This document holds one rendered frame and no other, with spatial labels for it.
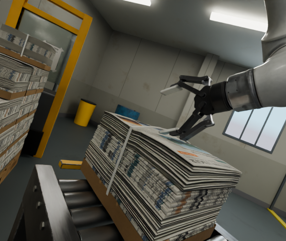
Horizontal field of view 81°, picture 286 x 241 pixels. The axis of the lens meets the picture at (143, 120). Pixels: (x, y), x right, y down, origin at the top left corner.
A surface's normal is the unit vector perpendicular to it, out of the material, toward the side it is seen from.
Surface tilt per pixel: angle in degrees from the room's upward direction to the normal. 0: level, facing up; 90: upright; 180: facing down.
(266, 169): 90
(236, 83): 90
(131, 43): 90
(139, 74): 90
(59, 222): 0
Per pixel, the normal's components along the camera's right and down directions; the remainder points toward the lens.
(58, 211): 0.38, -0.92
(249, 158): -0.27, -0.04
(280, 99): -0.45, 0.75
